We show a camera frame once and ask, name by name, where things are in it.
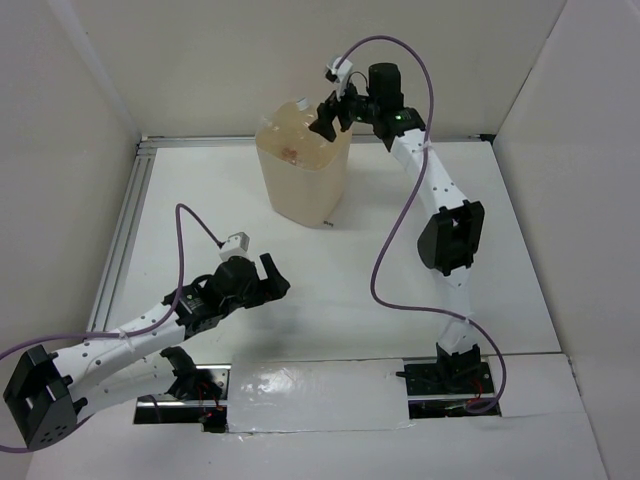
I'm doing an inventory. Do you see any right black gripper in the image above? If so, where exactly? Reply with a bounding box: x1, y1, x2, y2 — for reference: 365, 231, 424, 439
307, 75, 379, 143

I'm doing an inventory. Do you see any clear bottle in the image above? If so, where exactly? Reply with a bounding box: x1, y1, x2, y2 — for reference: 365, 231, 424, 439
265, 97, 326, 147

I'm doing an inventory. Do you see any red-capped labelled small bottle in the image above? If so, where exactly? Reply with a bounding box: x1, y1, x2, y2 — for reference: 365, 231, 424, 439
281, 147, 298, 164

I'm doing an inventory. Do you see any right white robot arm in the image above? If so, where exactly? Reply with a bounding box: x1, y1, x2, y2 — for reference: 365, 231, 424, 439
309, 57, 485, 392

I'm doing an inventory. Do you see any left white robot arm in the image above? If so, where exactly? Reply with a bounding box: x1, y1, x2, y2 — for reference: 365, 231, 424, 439
3, 254, 290, 452

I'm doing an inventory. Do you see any beige plastic bin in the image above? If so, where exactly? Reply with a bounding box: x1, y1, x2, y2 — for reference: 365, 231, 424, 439
255, 116, 352, 227

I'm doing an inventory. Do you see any white taped front panel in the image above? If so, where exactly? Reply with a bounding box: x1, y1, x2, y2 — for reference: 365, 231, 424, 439
227, 359, 410, 433

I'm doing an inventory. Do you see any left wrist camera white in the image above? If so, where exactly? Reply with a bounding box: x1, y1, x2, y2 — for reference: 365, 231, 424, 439
219, 232, 250, 262

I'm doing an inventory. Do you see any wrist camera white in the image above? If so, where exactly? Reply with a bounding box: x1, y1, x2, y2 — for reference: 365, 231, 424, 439
324, 55, 353, 99
219, 232, 250, 262

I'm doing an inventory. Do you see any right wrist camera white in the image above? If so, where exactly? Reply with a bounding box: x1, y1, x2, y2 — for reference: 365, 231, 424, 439
324, 55, 353, 99

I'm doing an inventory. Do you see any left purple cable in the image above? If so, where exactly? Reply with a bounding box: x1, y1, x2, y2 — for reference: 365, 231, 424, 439
0, 203, 226, 454

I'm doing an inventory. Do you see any purple cable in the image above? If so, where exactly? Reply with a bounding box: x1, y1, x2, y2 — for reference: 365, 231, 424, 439
342, 35, 509, 415
0, 203, 226, 454

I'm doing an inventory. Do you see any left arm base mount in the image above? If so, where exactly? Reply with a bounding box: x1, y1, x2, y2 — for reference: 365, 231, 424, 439
133, 364, 231, 434

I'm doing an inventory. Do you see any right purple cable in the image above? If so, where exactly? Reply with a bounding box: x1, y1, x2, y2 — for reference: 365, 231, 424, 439
342, 35, 509, 415

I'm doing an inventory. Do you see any aluminium frame rail left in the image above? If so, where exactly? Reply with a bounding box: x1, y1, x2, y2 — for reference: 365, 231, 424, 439
86, 140, 157, 333

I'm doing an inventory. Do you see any aluminium frame rail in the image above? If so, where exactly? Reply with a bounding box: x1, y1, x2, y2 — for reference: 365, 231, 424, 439
86, 140, 157, 333
138, 133, 497, 149

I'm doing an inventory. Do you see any aluminium frame rail back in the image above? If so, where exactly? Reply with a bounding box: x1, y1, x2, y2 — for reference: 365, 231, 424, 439
138, 133, 497, 149

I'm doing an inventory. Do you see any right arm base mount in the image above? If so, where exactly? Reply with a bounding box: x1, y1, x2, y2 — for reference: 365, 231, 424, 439
395, 358, 501, 420

